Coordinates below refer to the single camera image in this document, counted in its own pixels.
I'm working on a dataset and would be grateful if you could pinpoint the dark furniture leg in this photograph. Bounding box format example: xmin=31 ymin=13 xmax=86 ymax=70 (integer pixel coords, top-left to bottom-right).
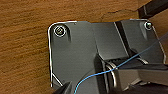
xmin=137 ymin=0 xmax=168 ymax=20

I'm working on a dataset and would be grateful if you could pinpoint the thin blue cable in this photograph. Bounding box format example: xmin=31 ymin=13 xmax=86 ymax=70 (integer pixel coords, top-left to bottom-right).
xmin=73 ymin=32 xmax=168 ymax=94

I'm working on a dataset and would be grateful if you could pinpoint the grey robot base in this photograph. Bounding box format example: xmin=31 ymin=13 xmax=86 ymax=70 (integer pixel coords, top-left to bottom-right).
xmin=46 ymin=19 xmax=166 ymax=94

